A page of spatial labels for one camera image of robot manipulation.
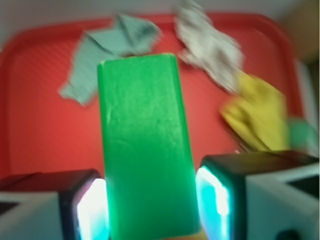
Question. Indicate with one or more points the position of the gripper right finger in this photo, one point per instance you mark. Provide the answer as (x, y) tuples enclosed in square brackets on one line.
[(259, 196)]

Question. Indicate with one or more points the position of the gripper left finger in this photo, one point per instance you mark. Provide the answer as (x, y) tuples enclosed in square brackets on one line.
[(66, 205)]

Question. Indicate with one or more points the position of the green block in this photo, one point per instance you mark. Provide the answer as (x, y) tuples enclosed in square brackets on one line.
[(148, 162)]

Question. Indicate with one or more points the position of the green textured ball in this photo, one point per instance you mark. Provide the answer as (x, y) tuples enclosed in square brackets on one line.
[(303, 136)]

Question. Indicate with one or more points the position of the red plastic tray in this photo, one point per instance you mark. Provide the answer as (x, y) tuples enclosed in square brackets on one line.
[(41, 132)]

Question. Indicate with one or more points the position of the yellow cloth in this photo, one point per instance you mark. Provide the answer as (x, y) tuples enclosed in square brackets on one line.
[(258, 115)]

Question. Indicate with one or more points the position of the white cloth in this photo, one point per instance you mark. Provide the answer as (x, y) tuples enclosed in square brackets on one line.
[(207, 48)]

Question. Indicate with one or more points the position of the teal cloth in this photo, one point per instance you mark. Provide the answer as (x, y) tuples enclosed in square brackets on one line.
[(128, 36)]

